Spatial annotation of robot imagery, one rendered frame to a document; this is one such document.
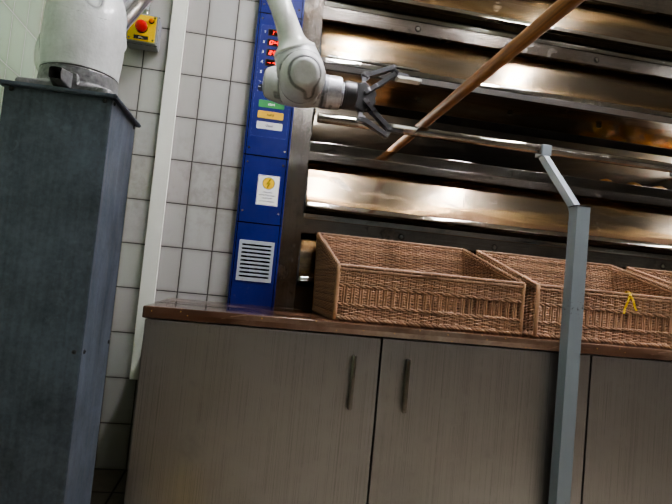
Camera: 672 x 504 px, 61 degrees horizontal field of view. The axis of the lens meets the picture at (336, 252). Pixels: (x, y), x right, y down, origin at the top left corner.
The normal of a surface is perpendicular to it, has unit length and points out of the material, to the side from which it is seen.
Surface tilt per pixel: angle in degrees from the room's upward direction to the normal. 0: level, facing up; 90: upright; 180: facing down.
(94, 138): 90
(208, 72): 90
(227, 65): 90
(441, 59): 70
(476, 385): 90
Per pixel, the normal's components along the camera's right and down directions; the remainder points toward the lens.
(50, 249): 0.13, -0.05
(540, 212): 0.18, -0.38
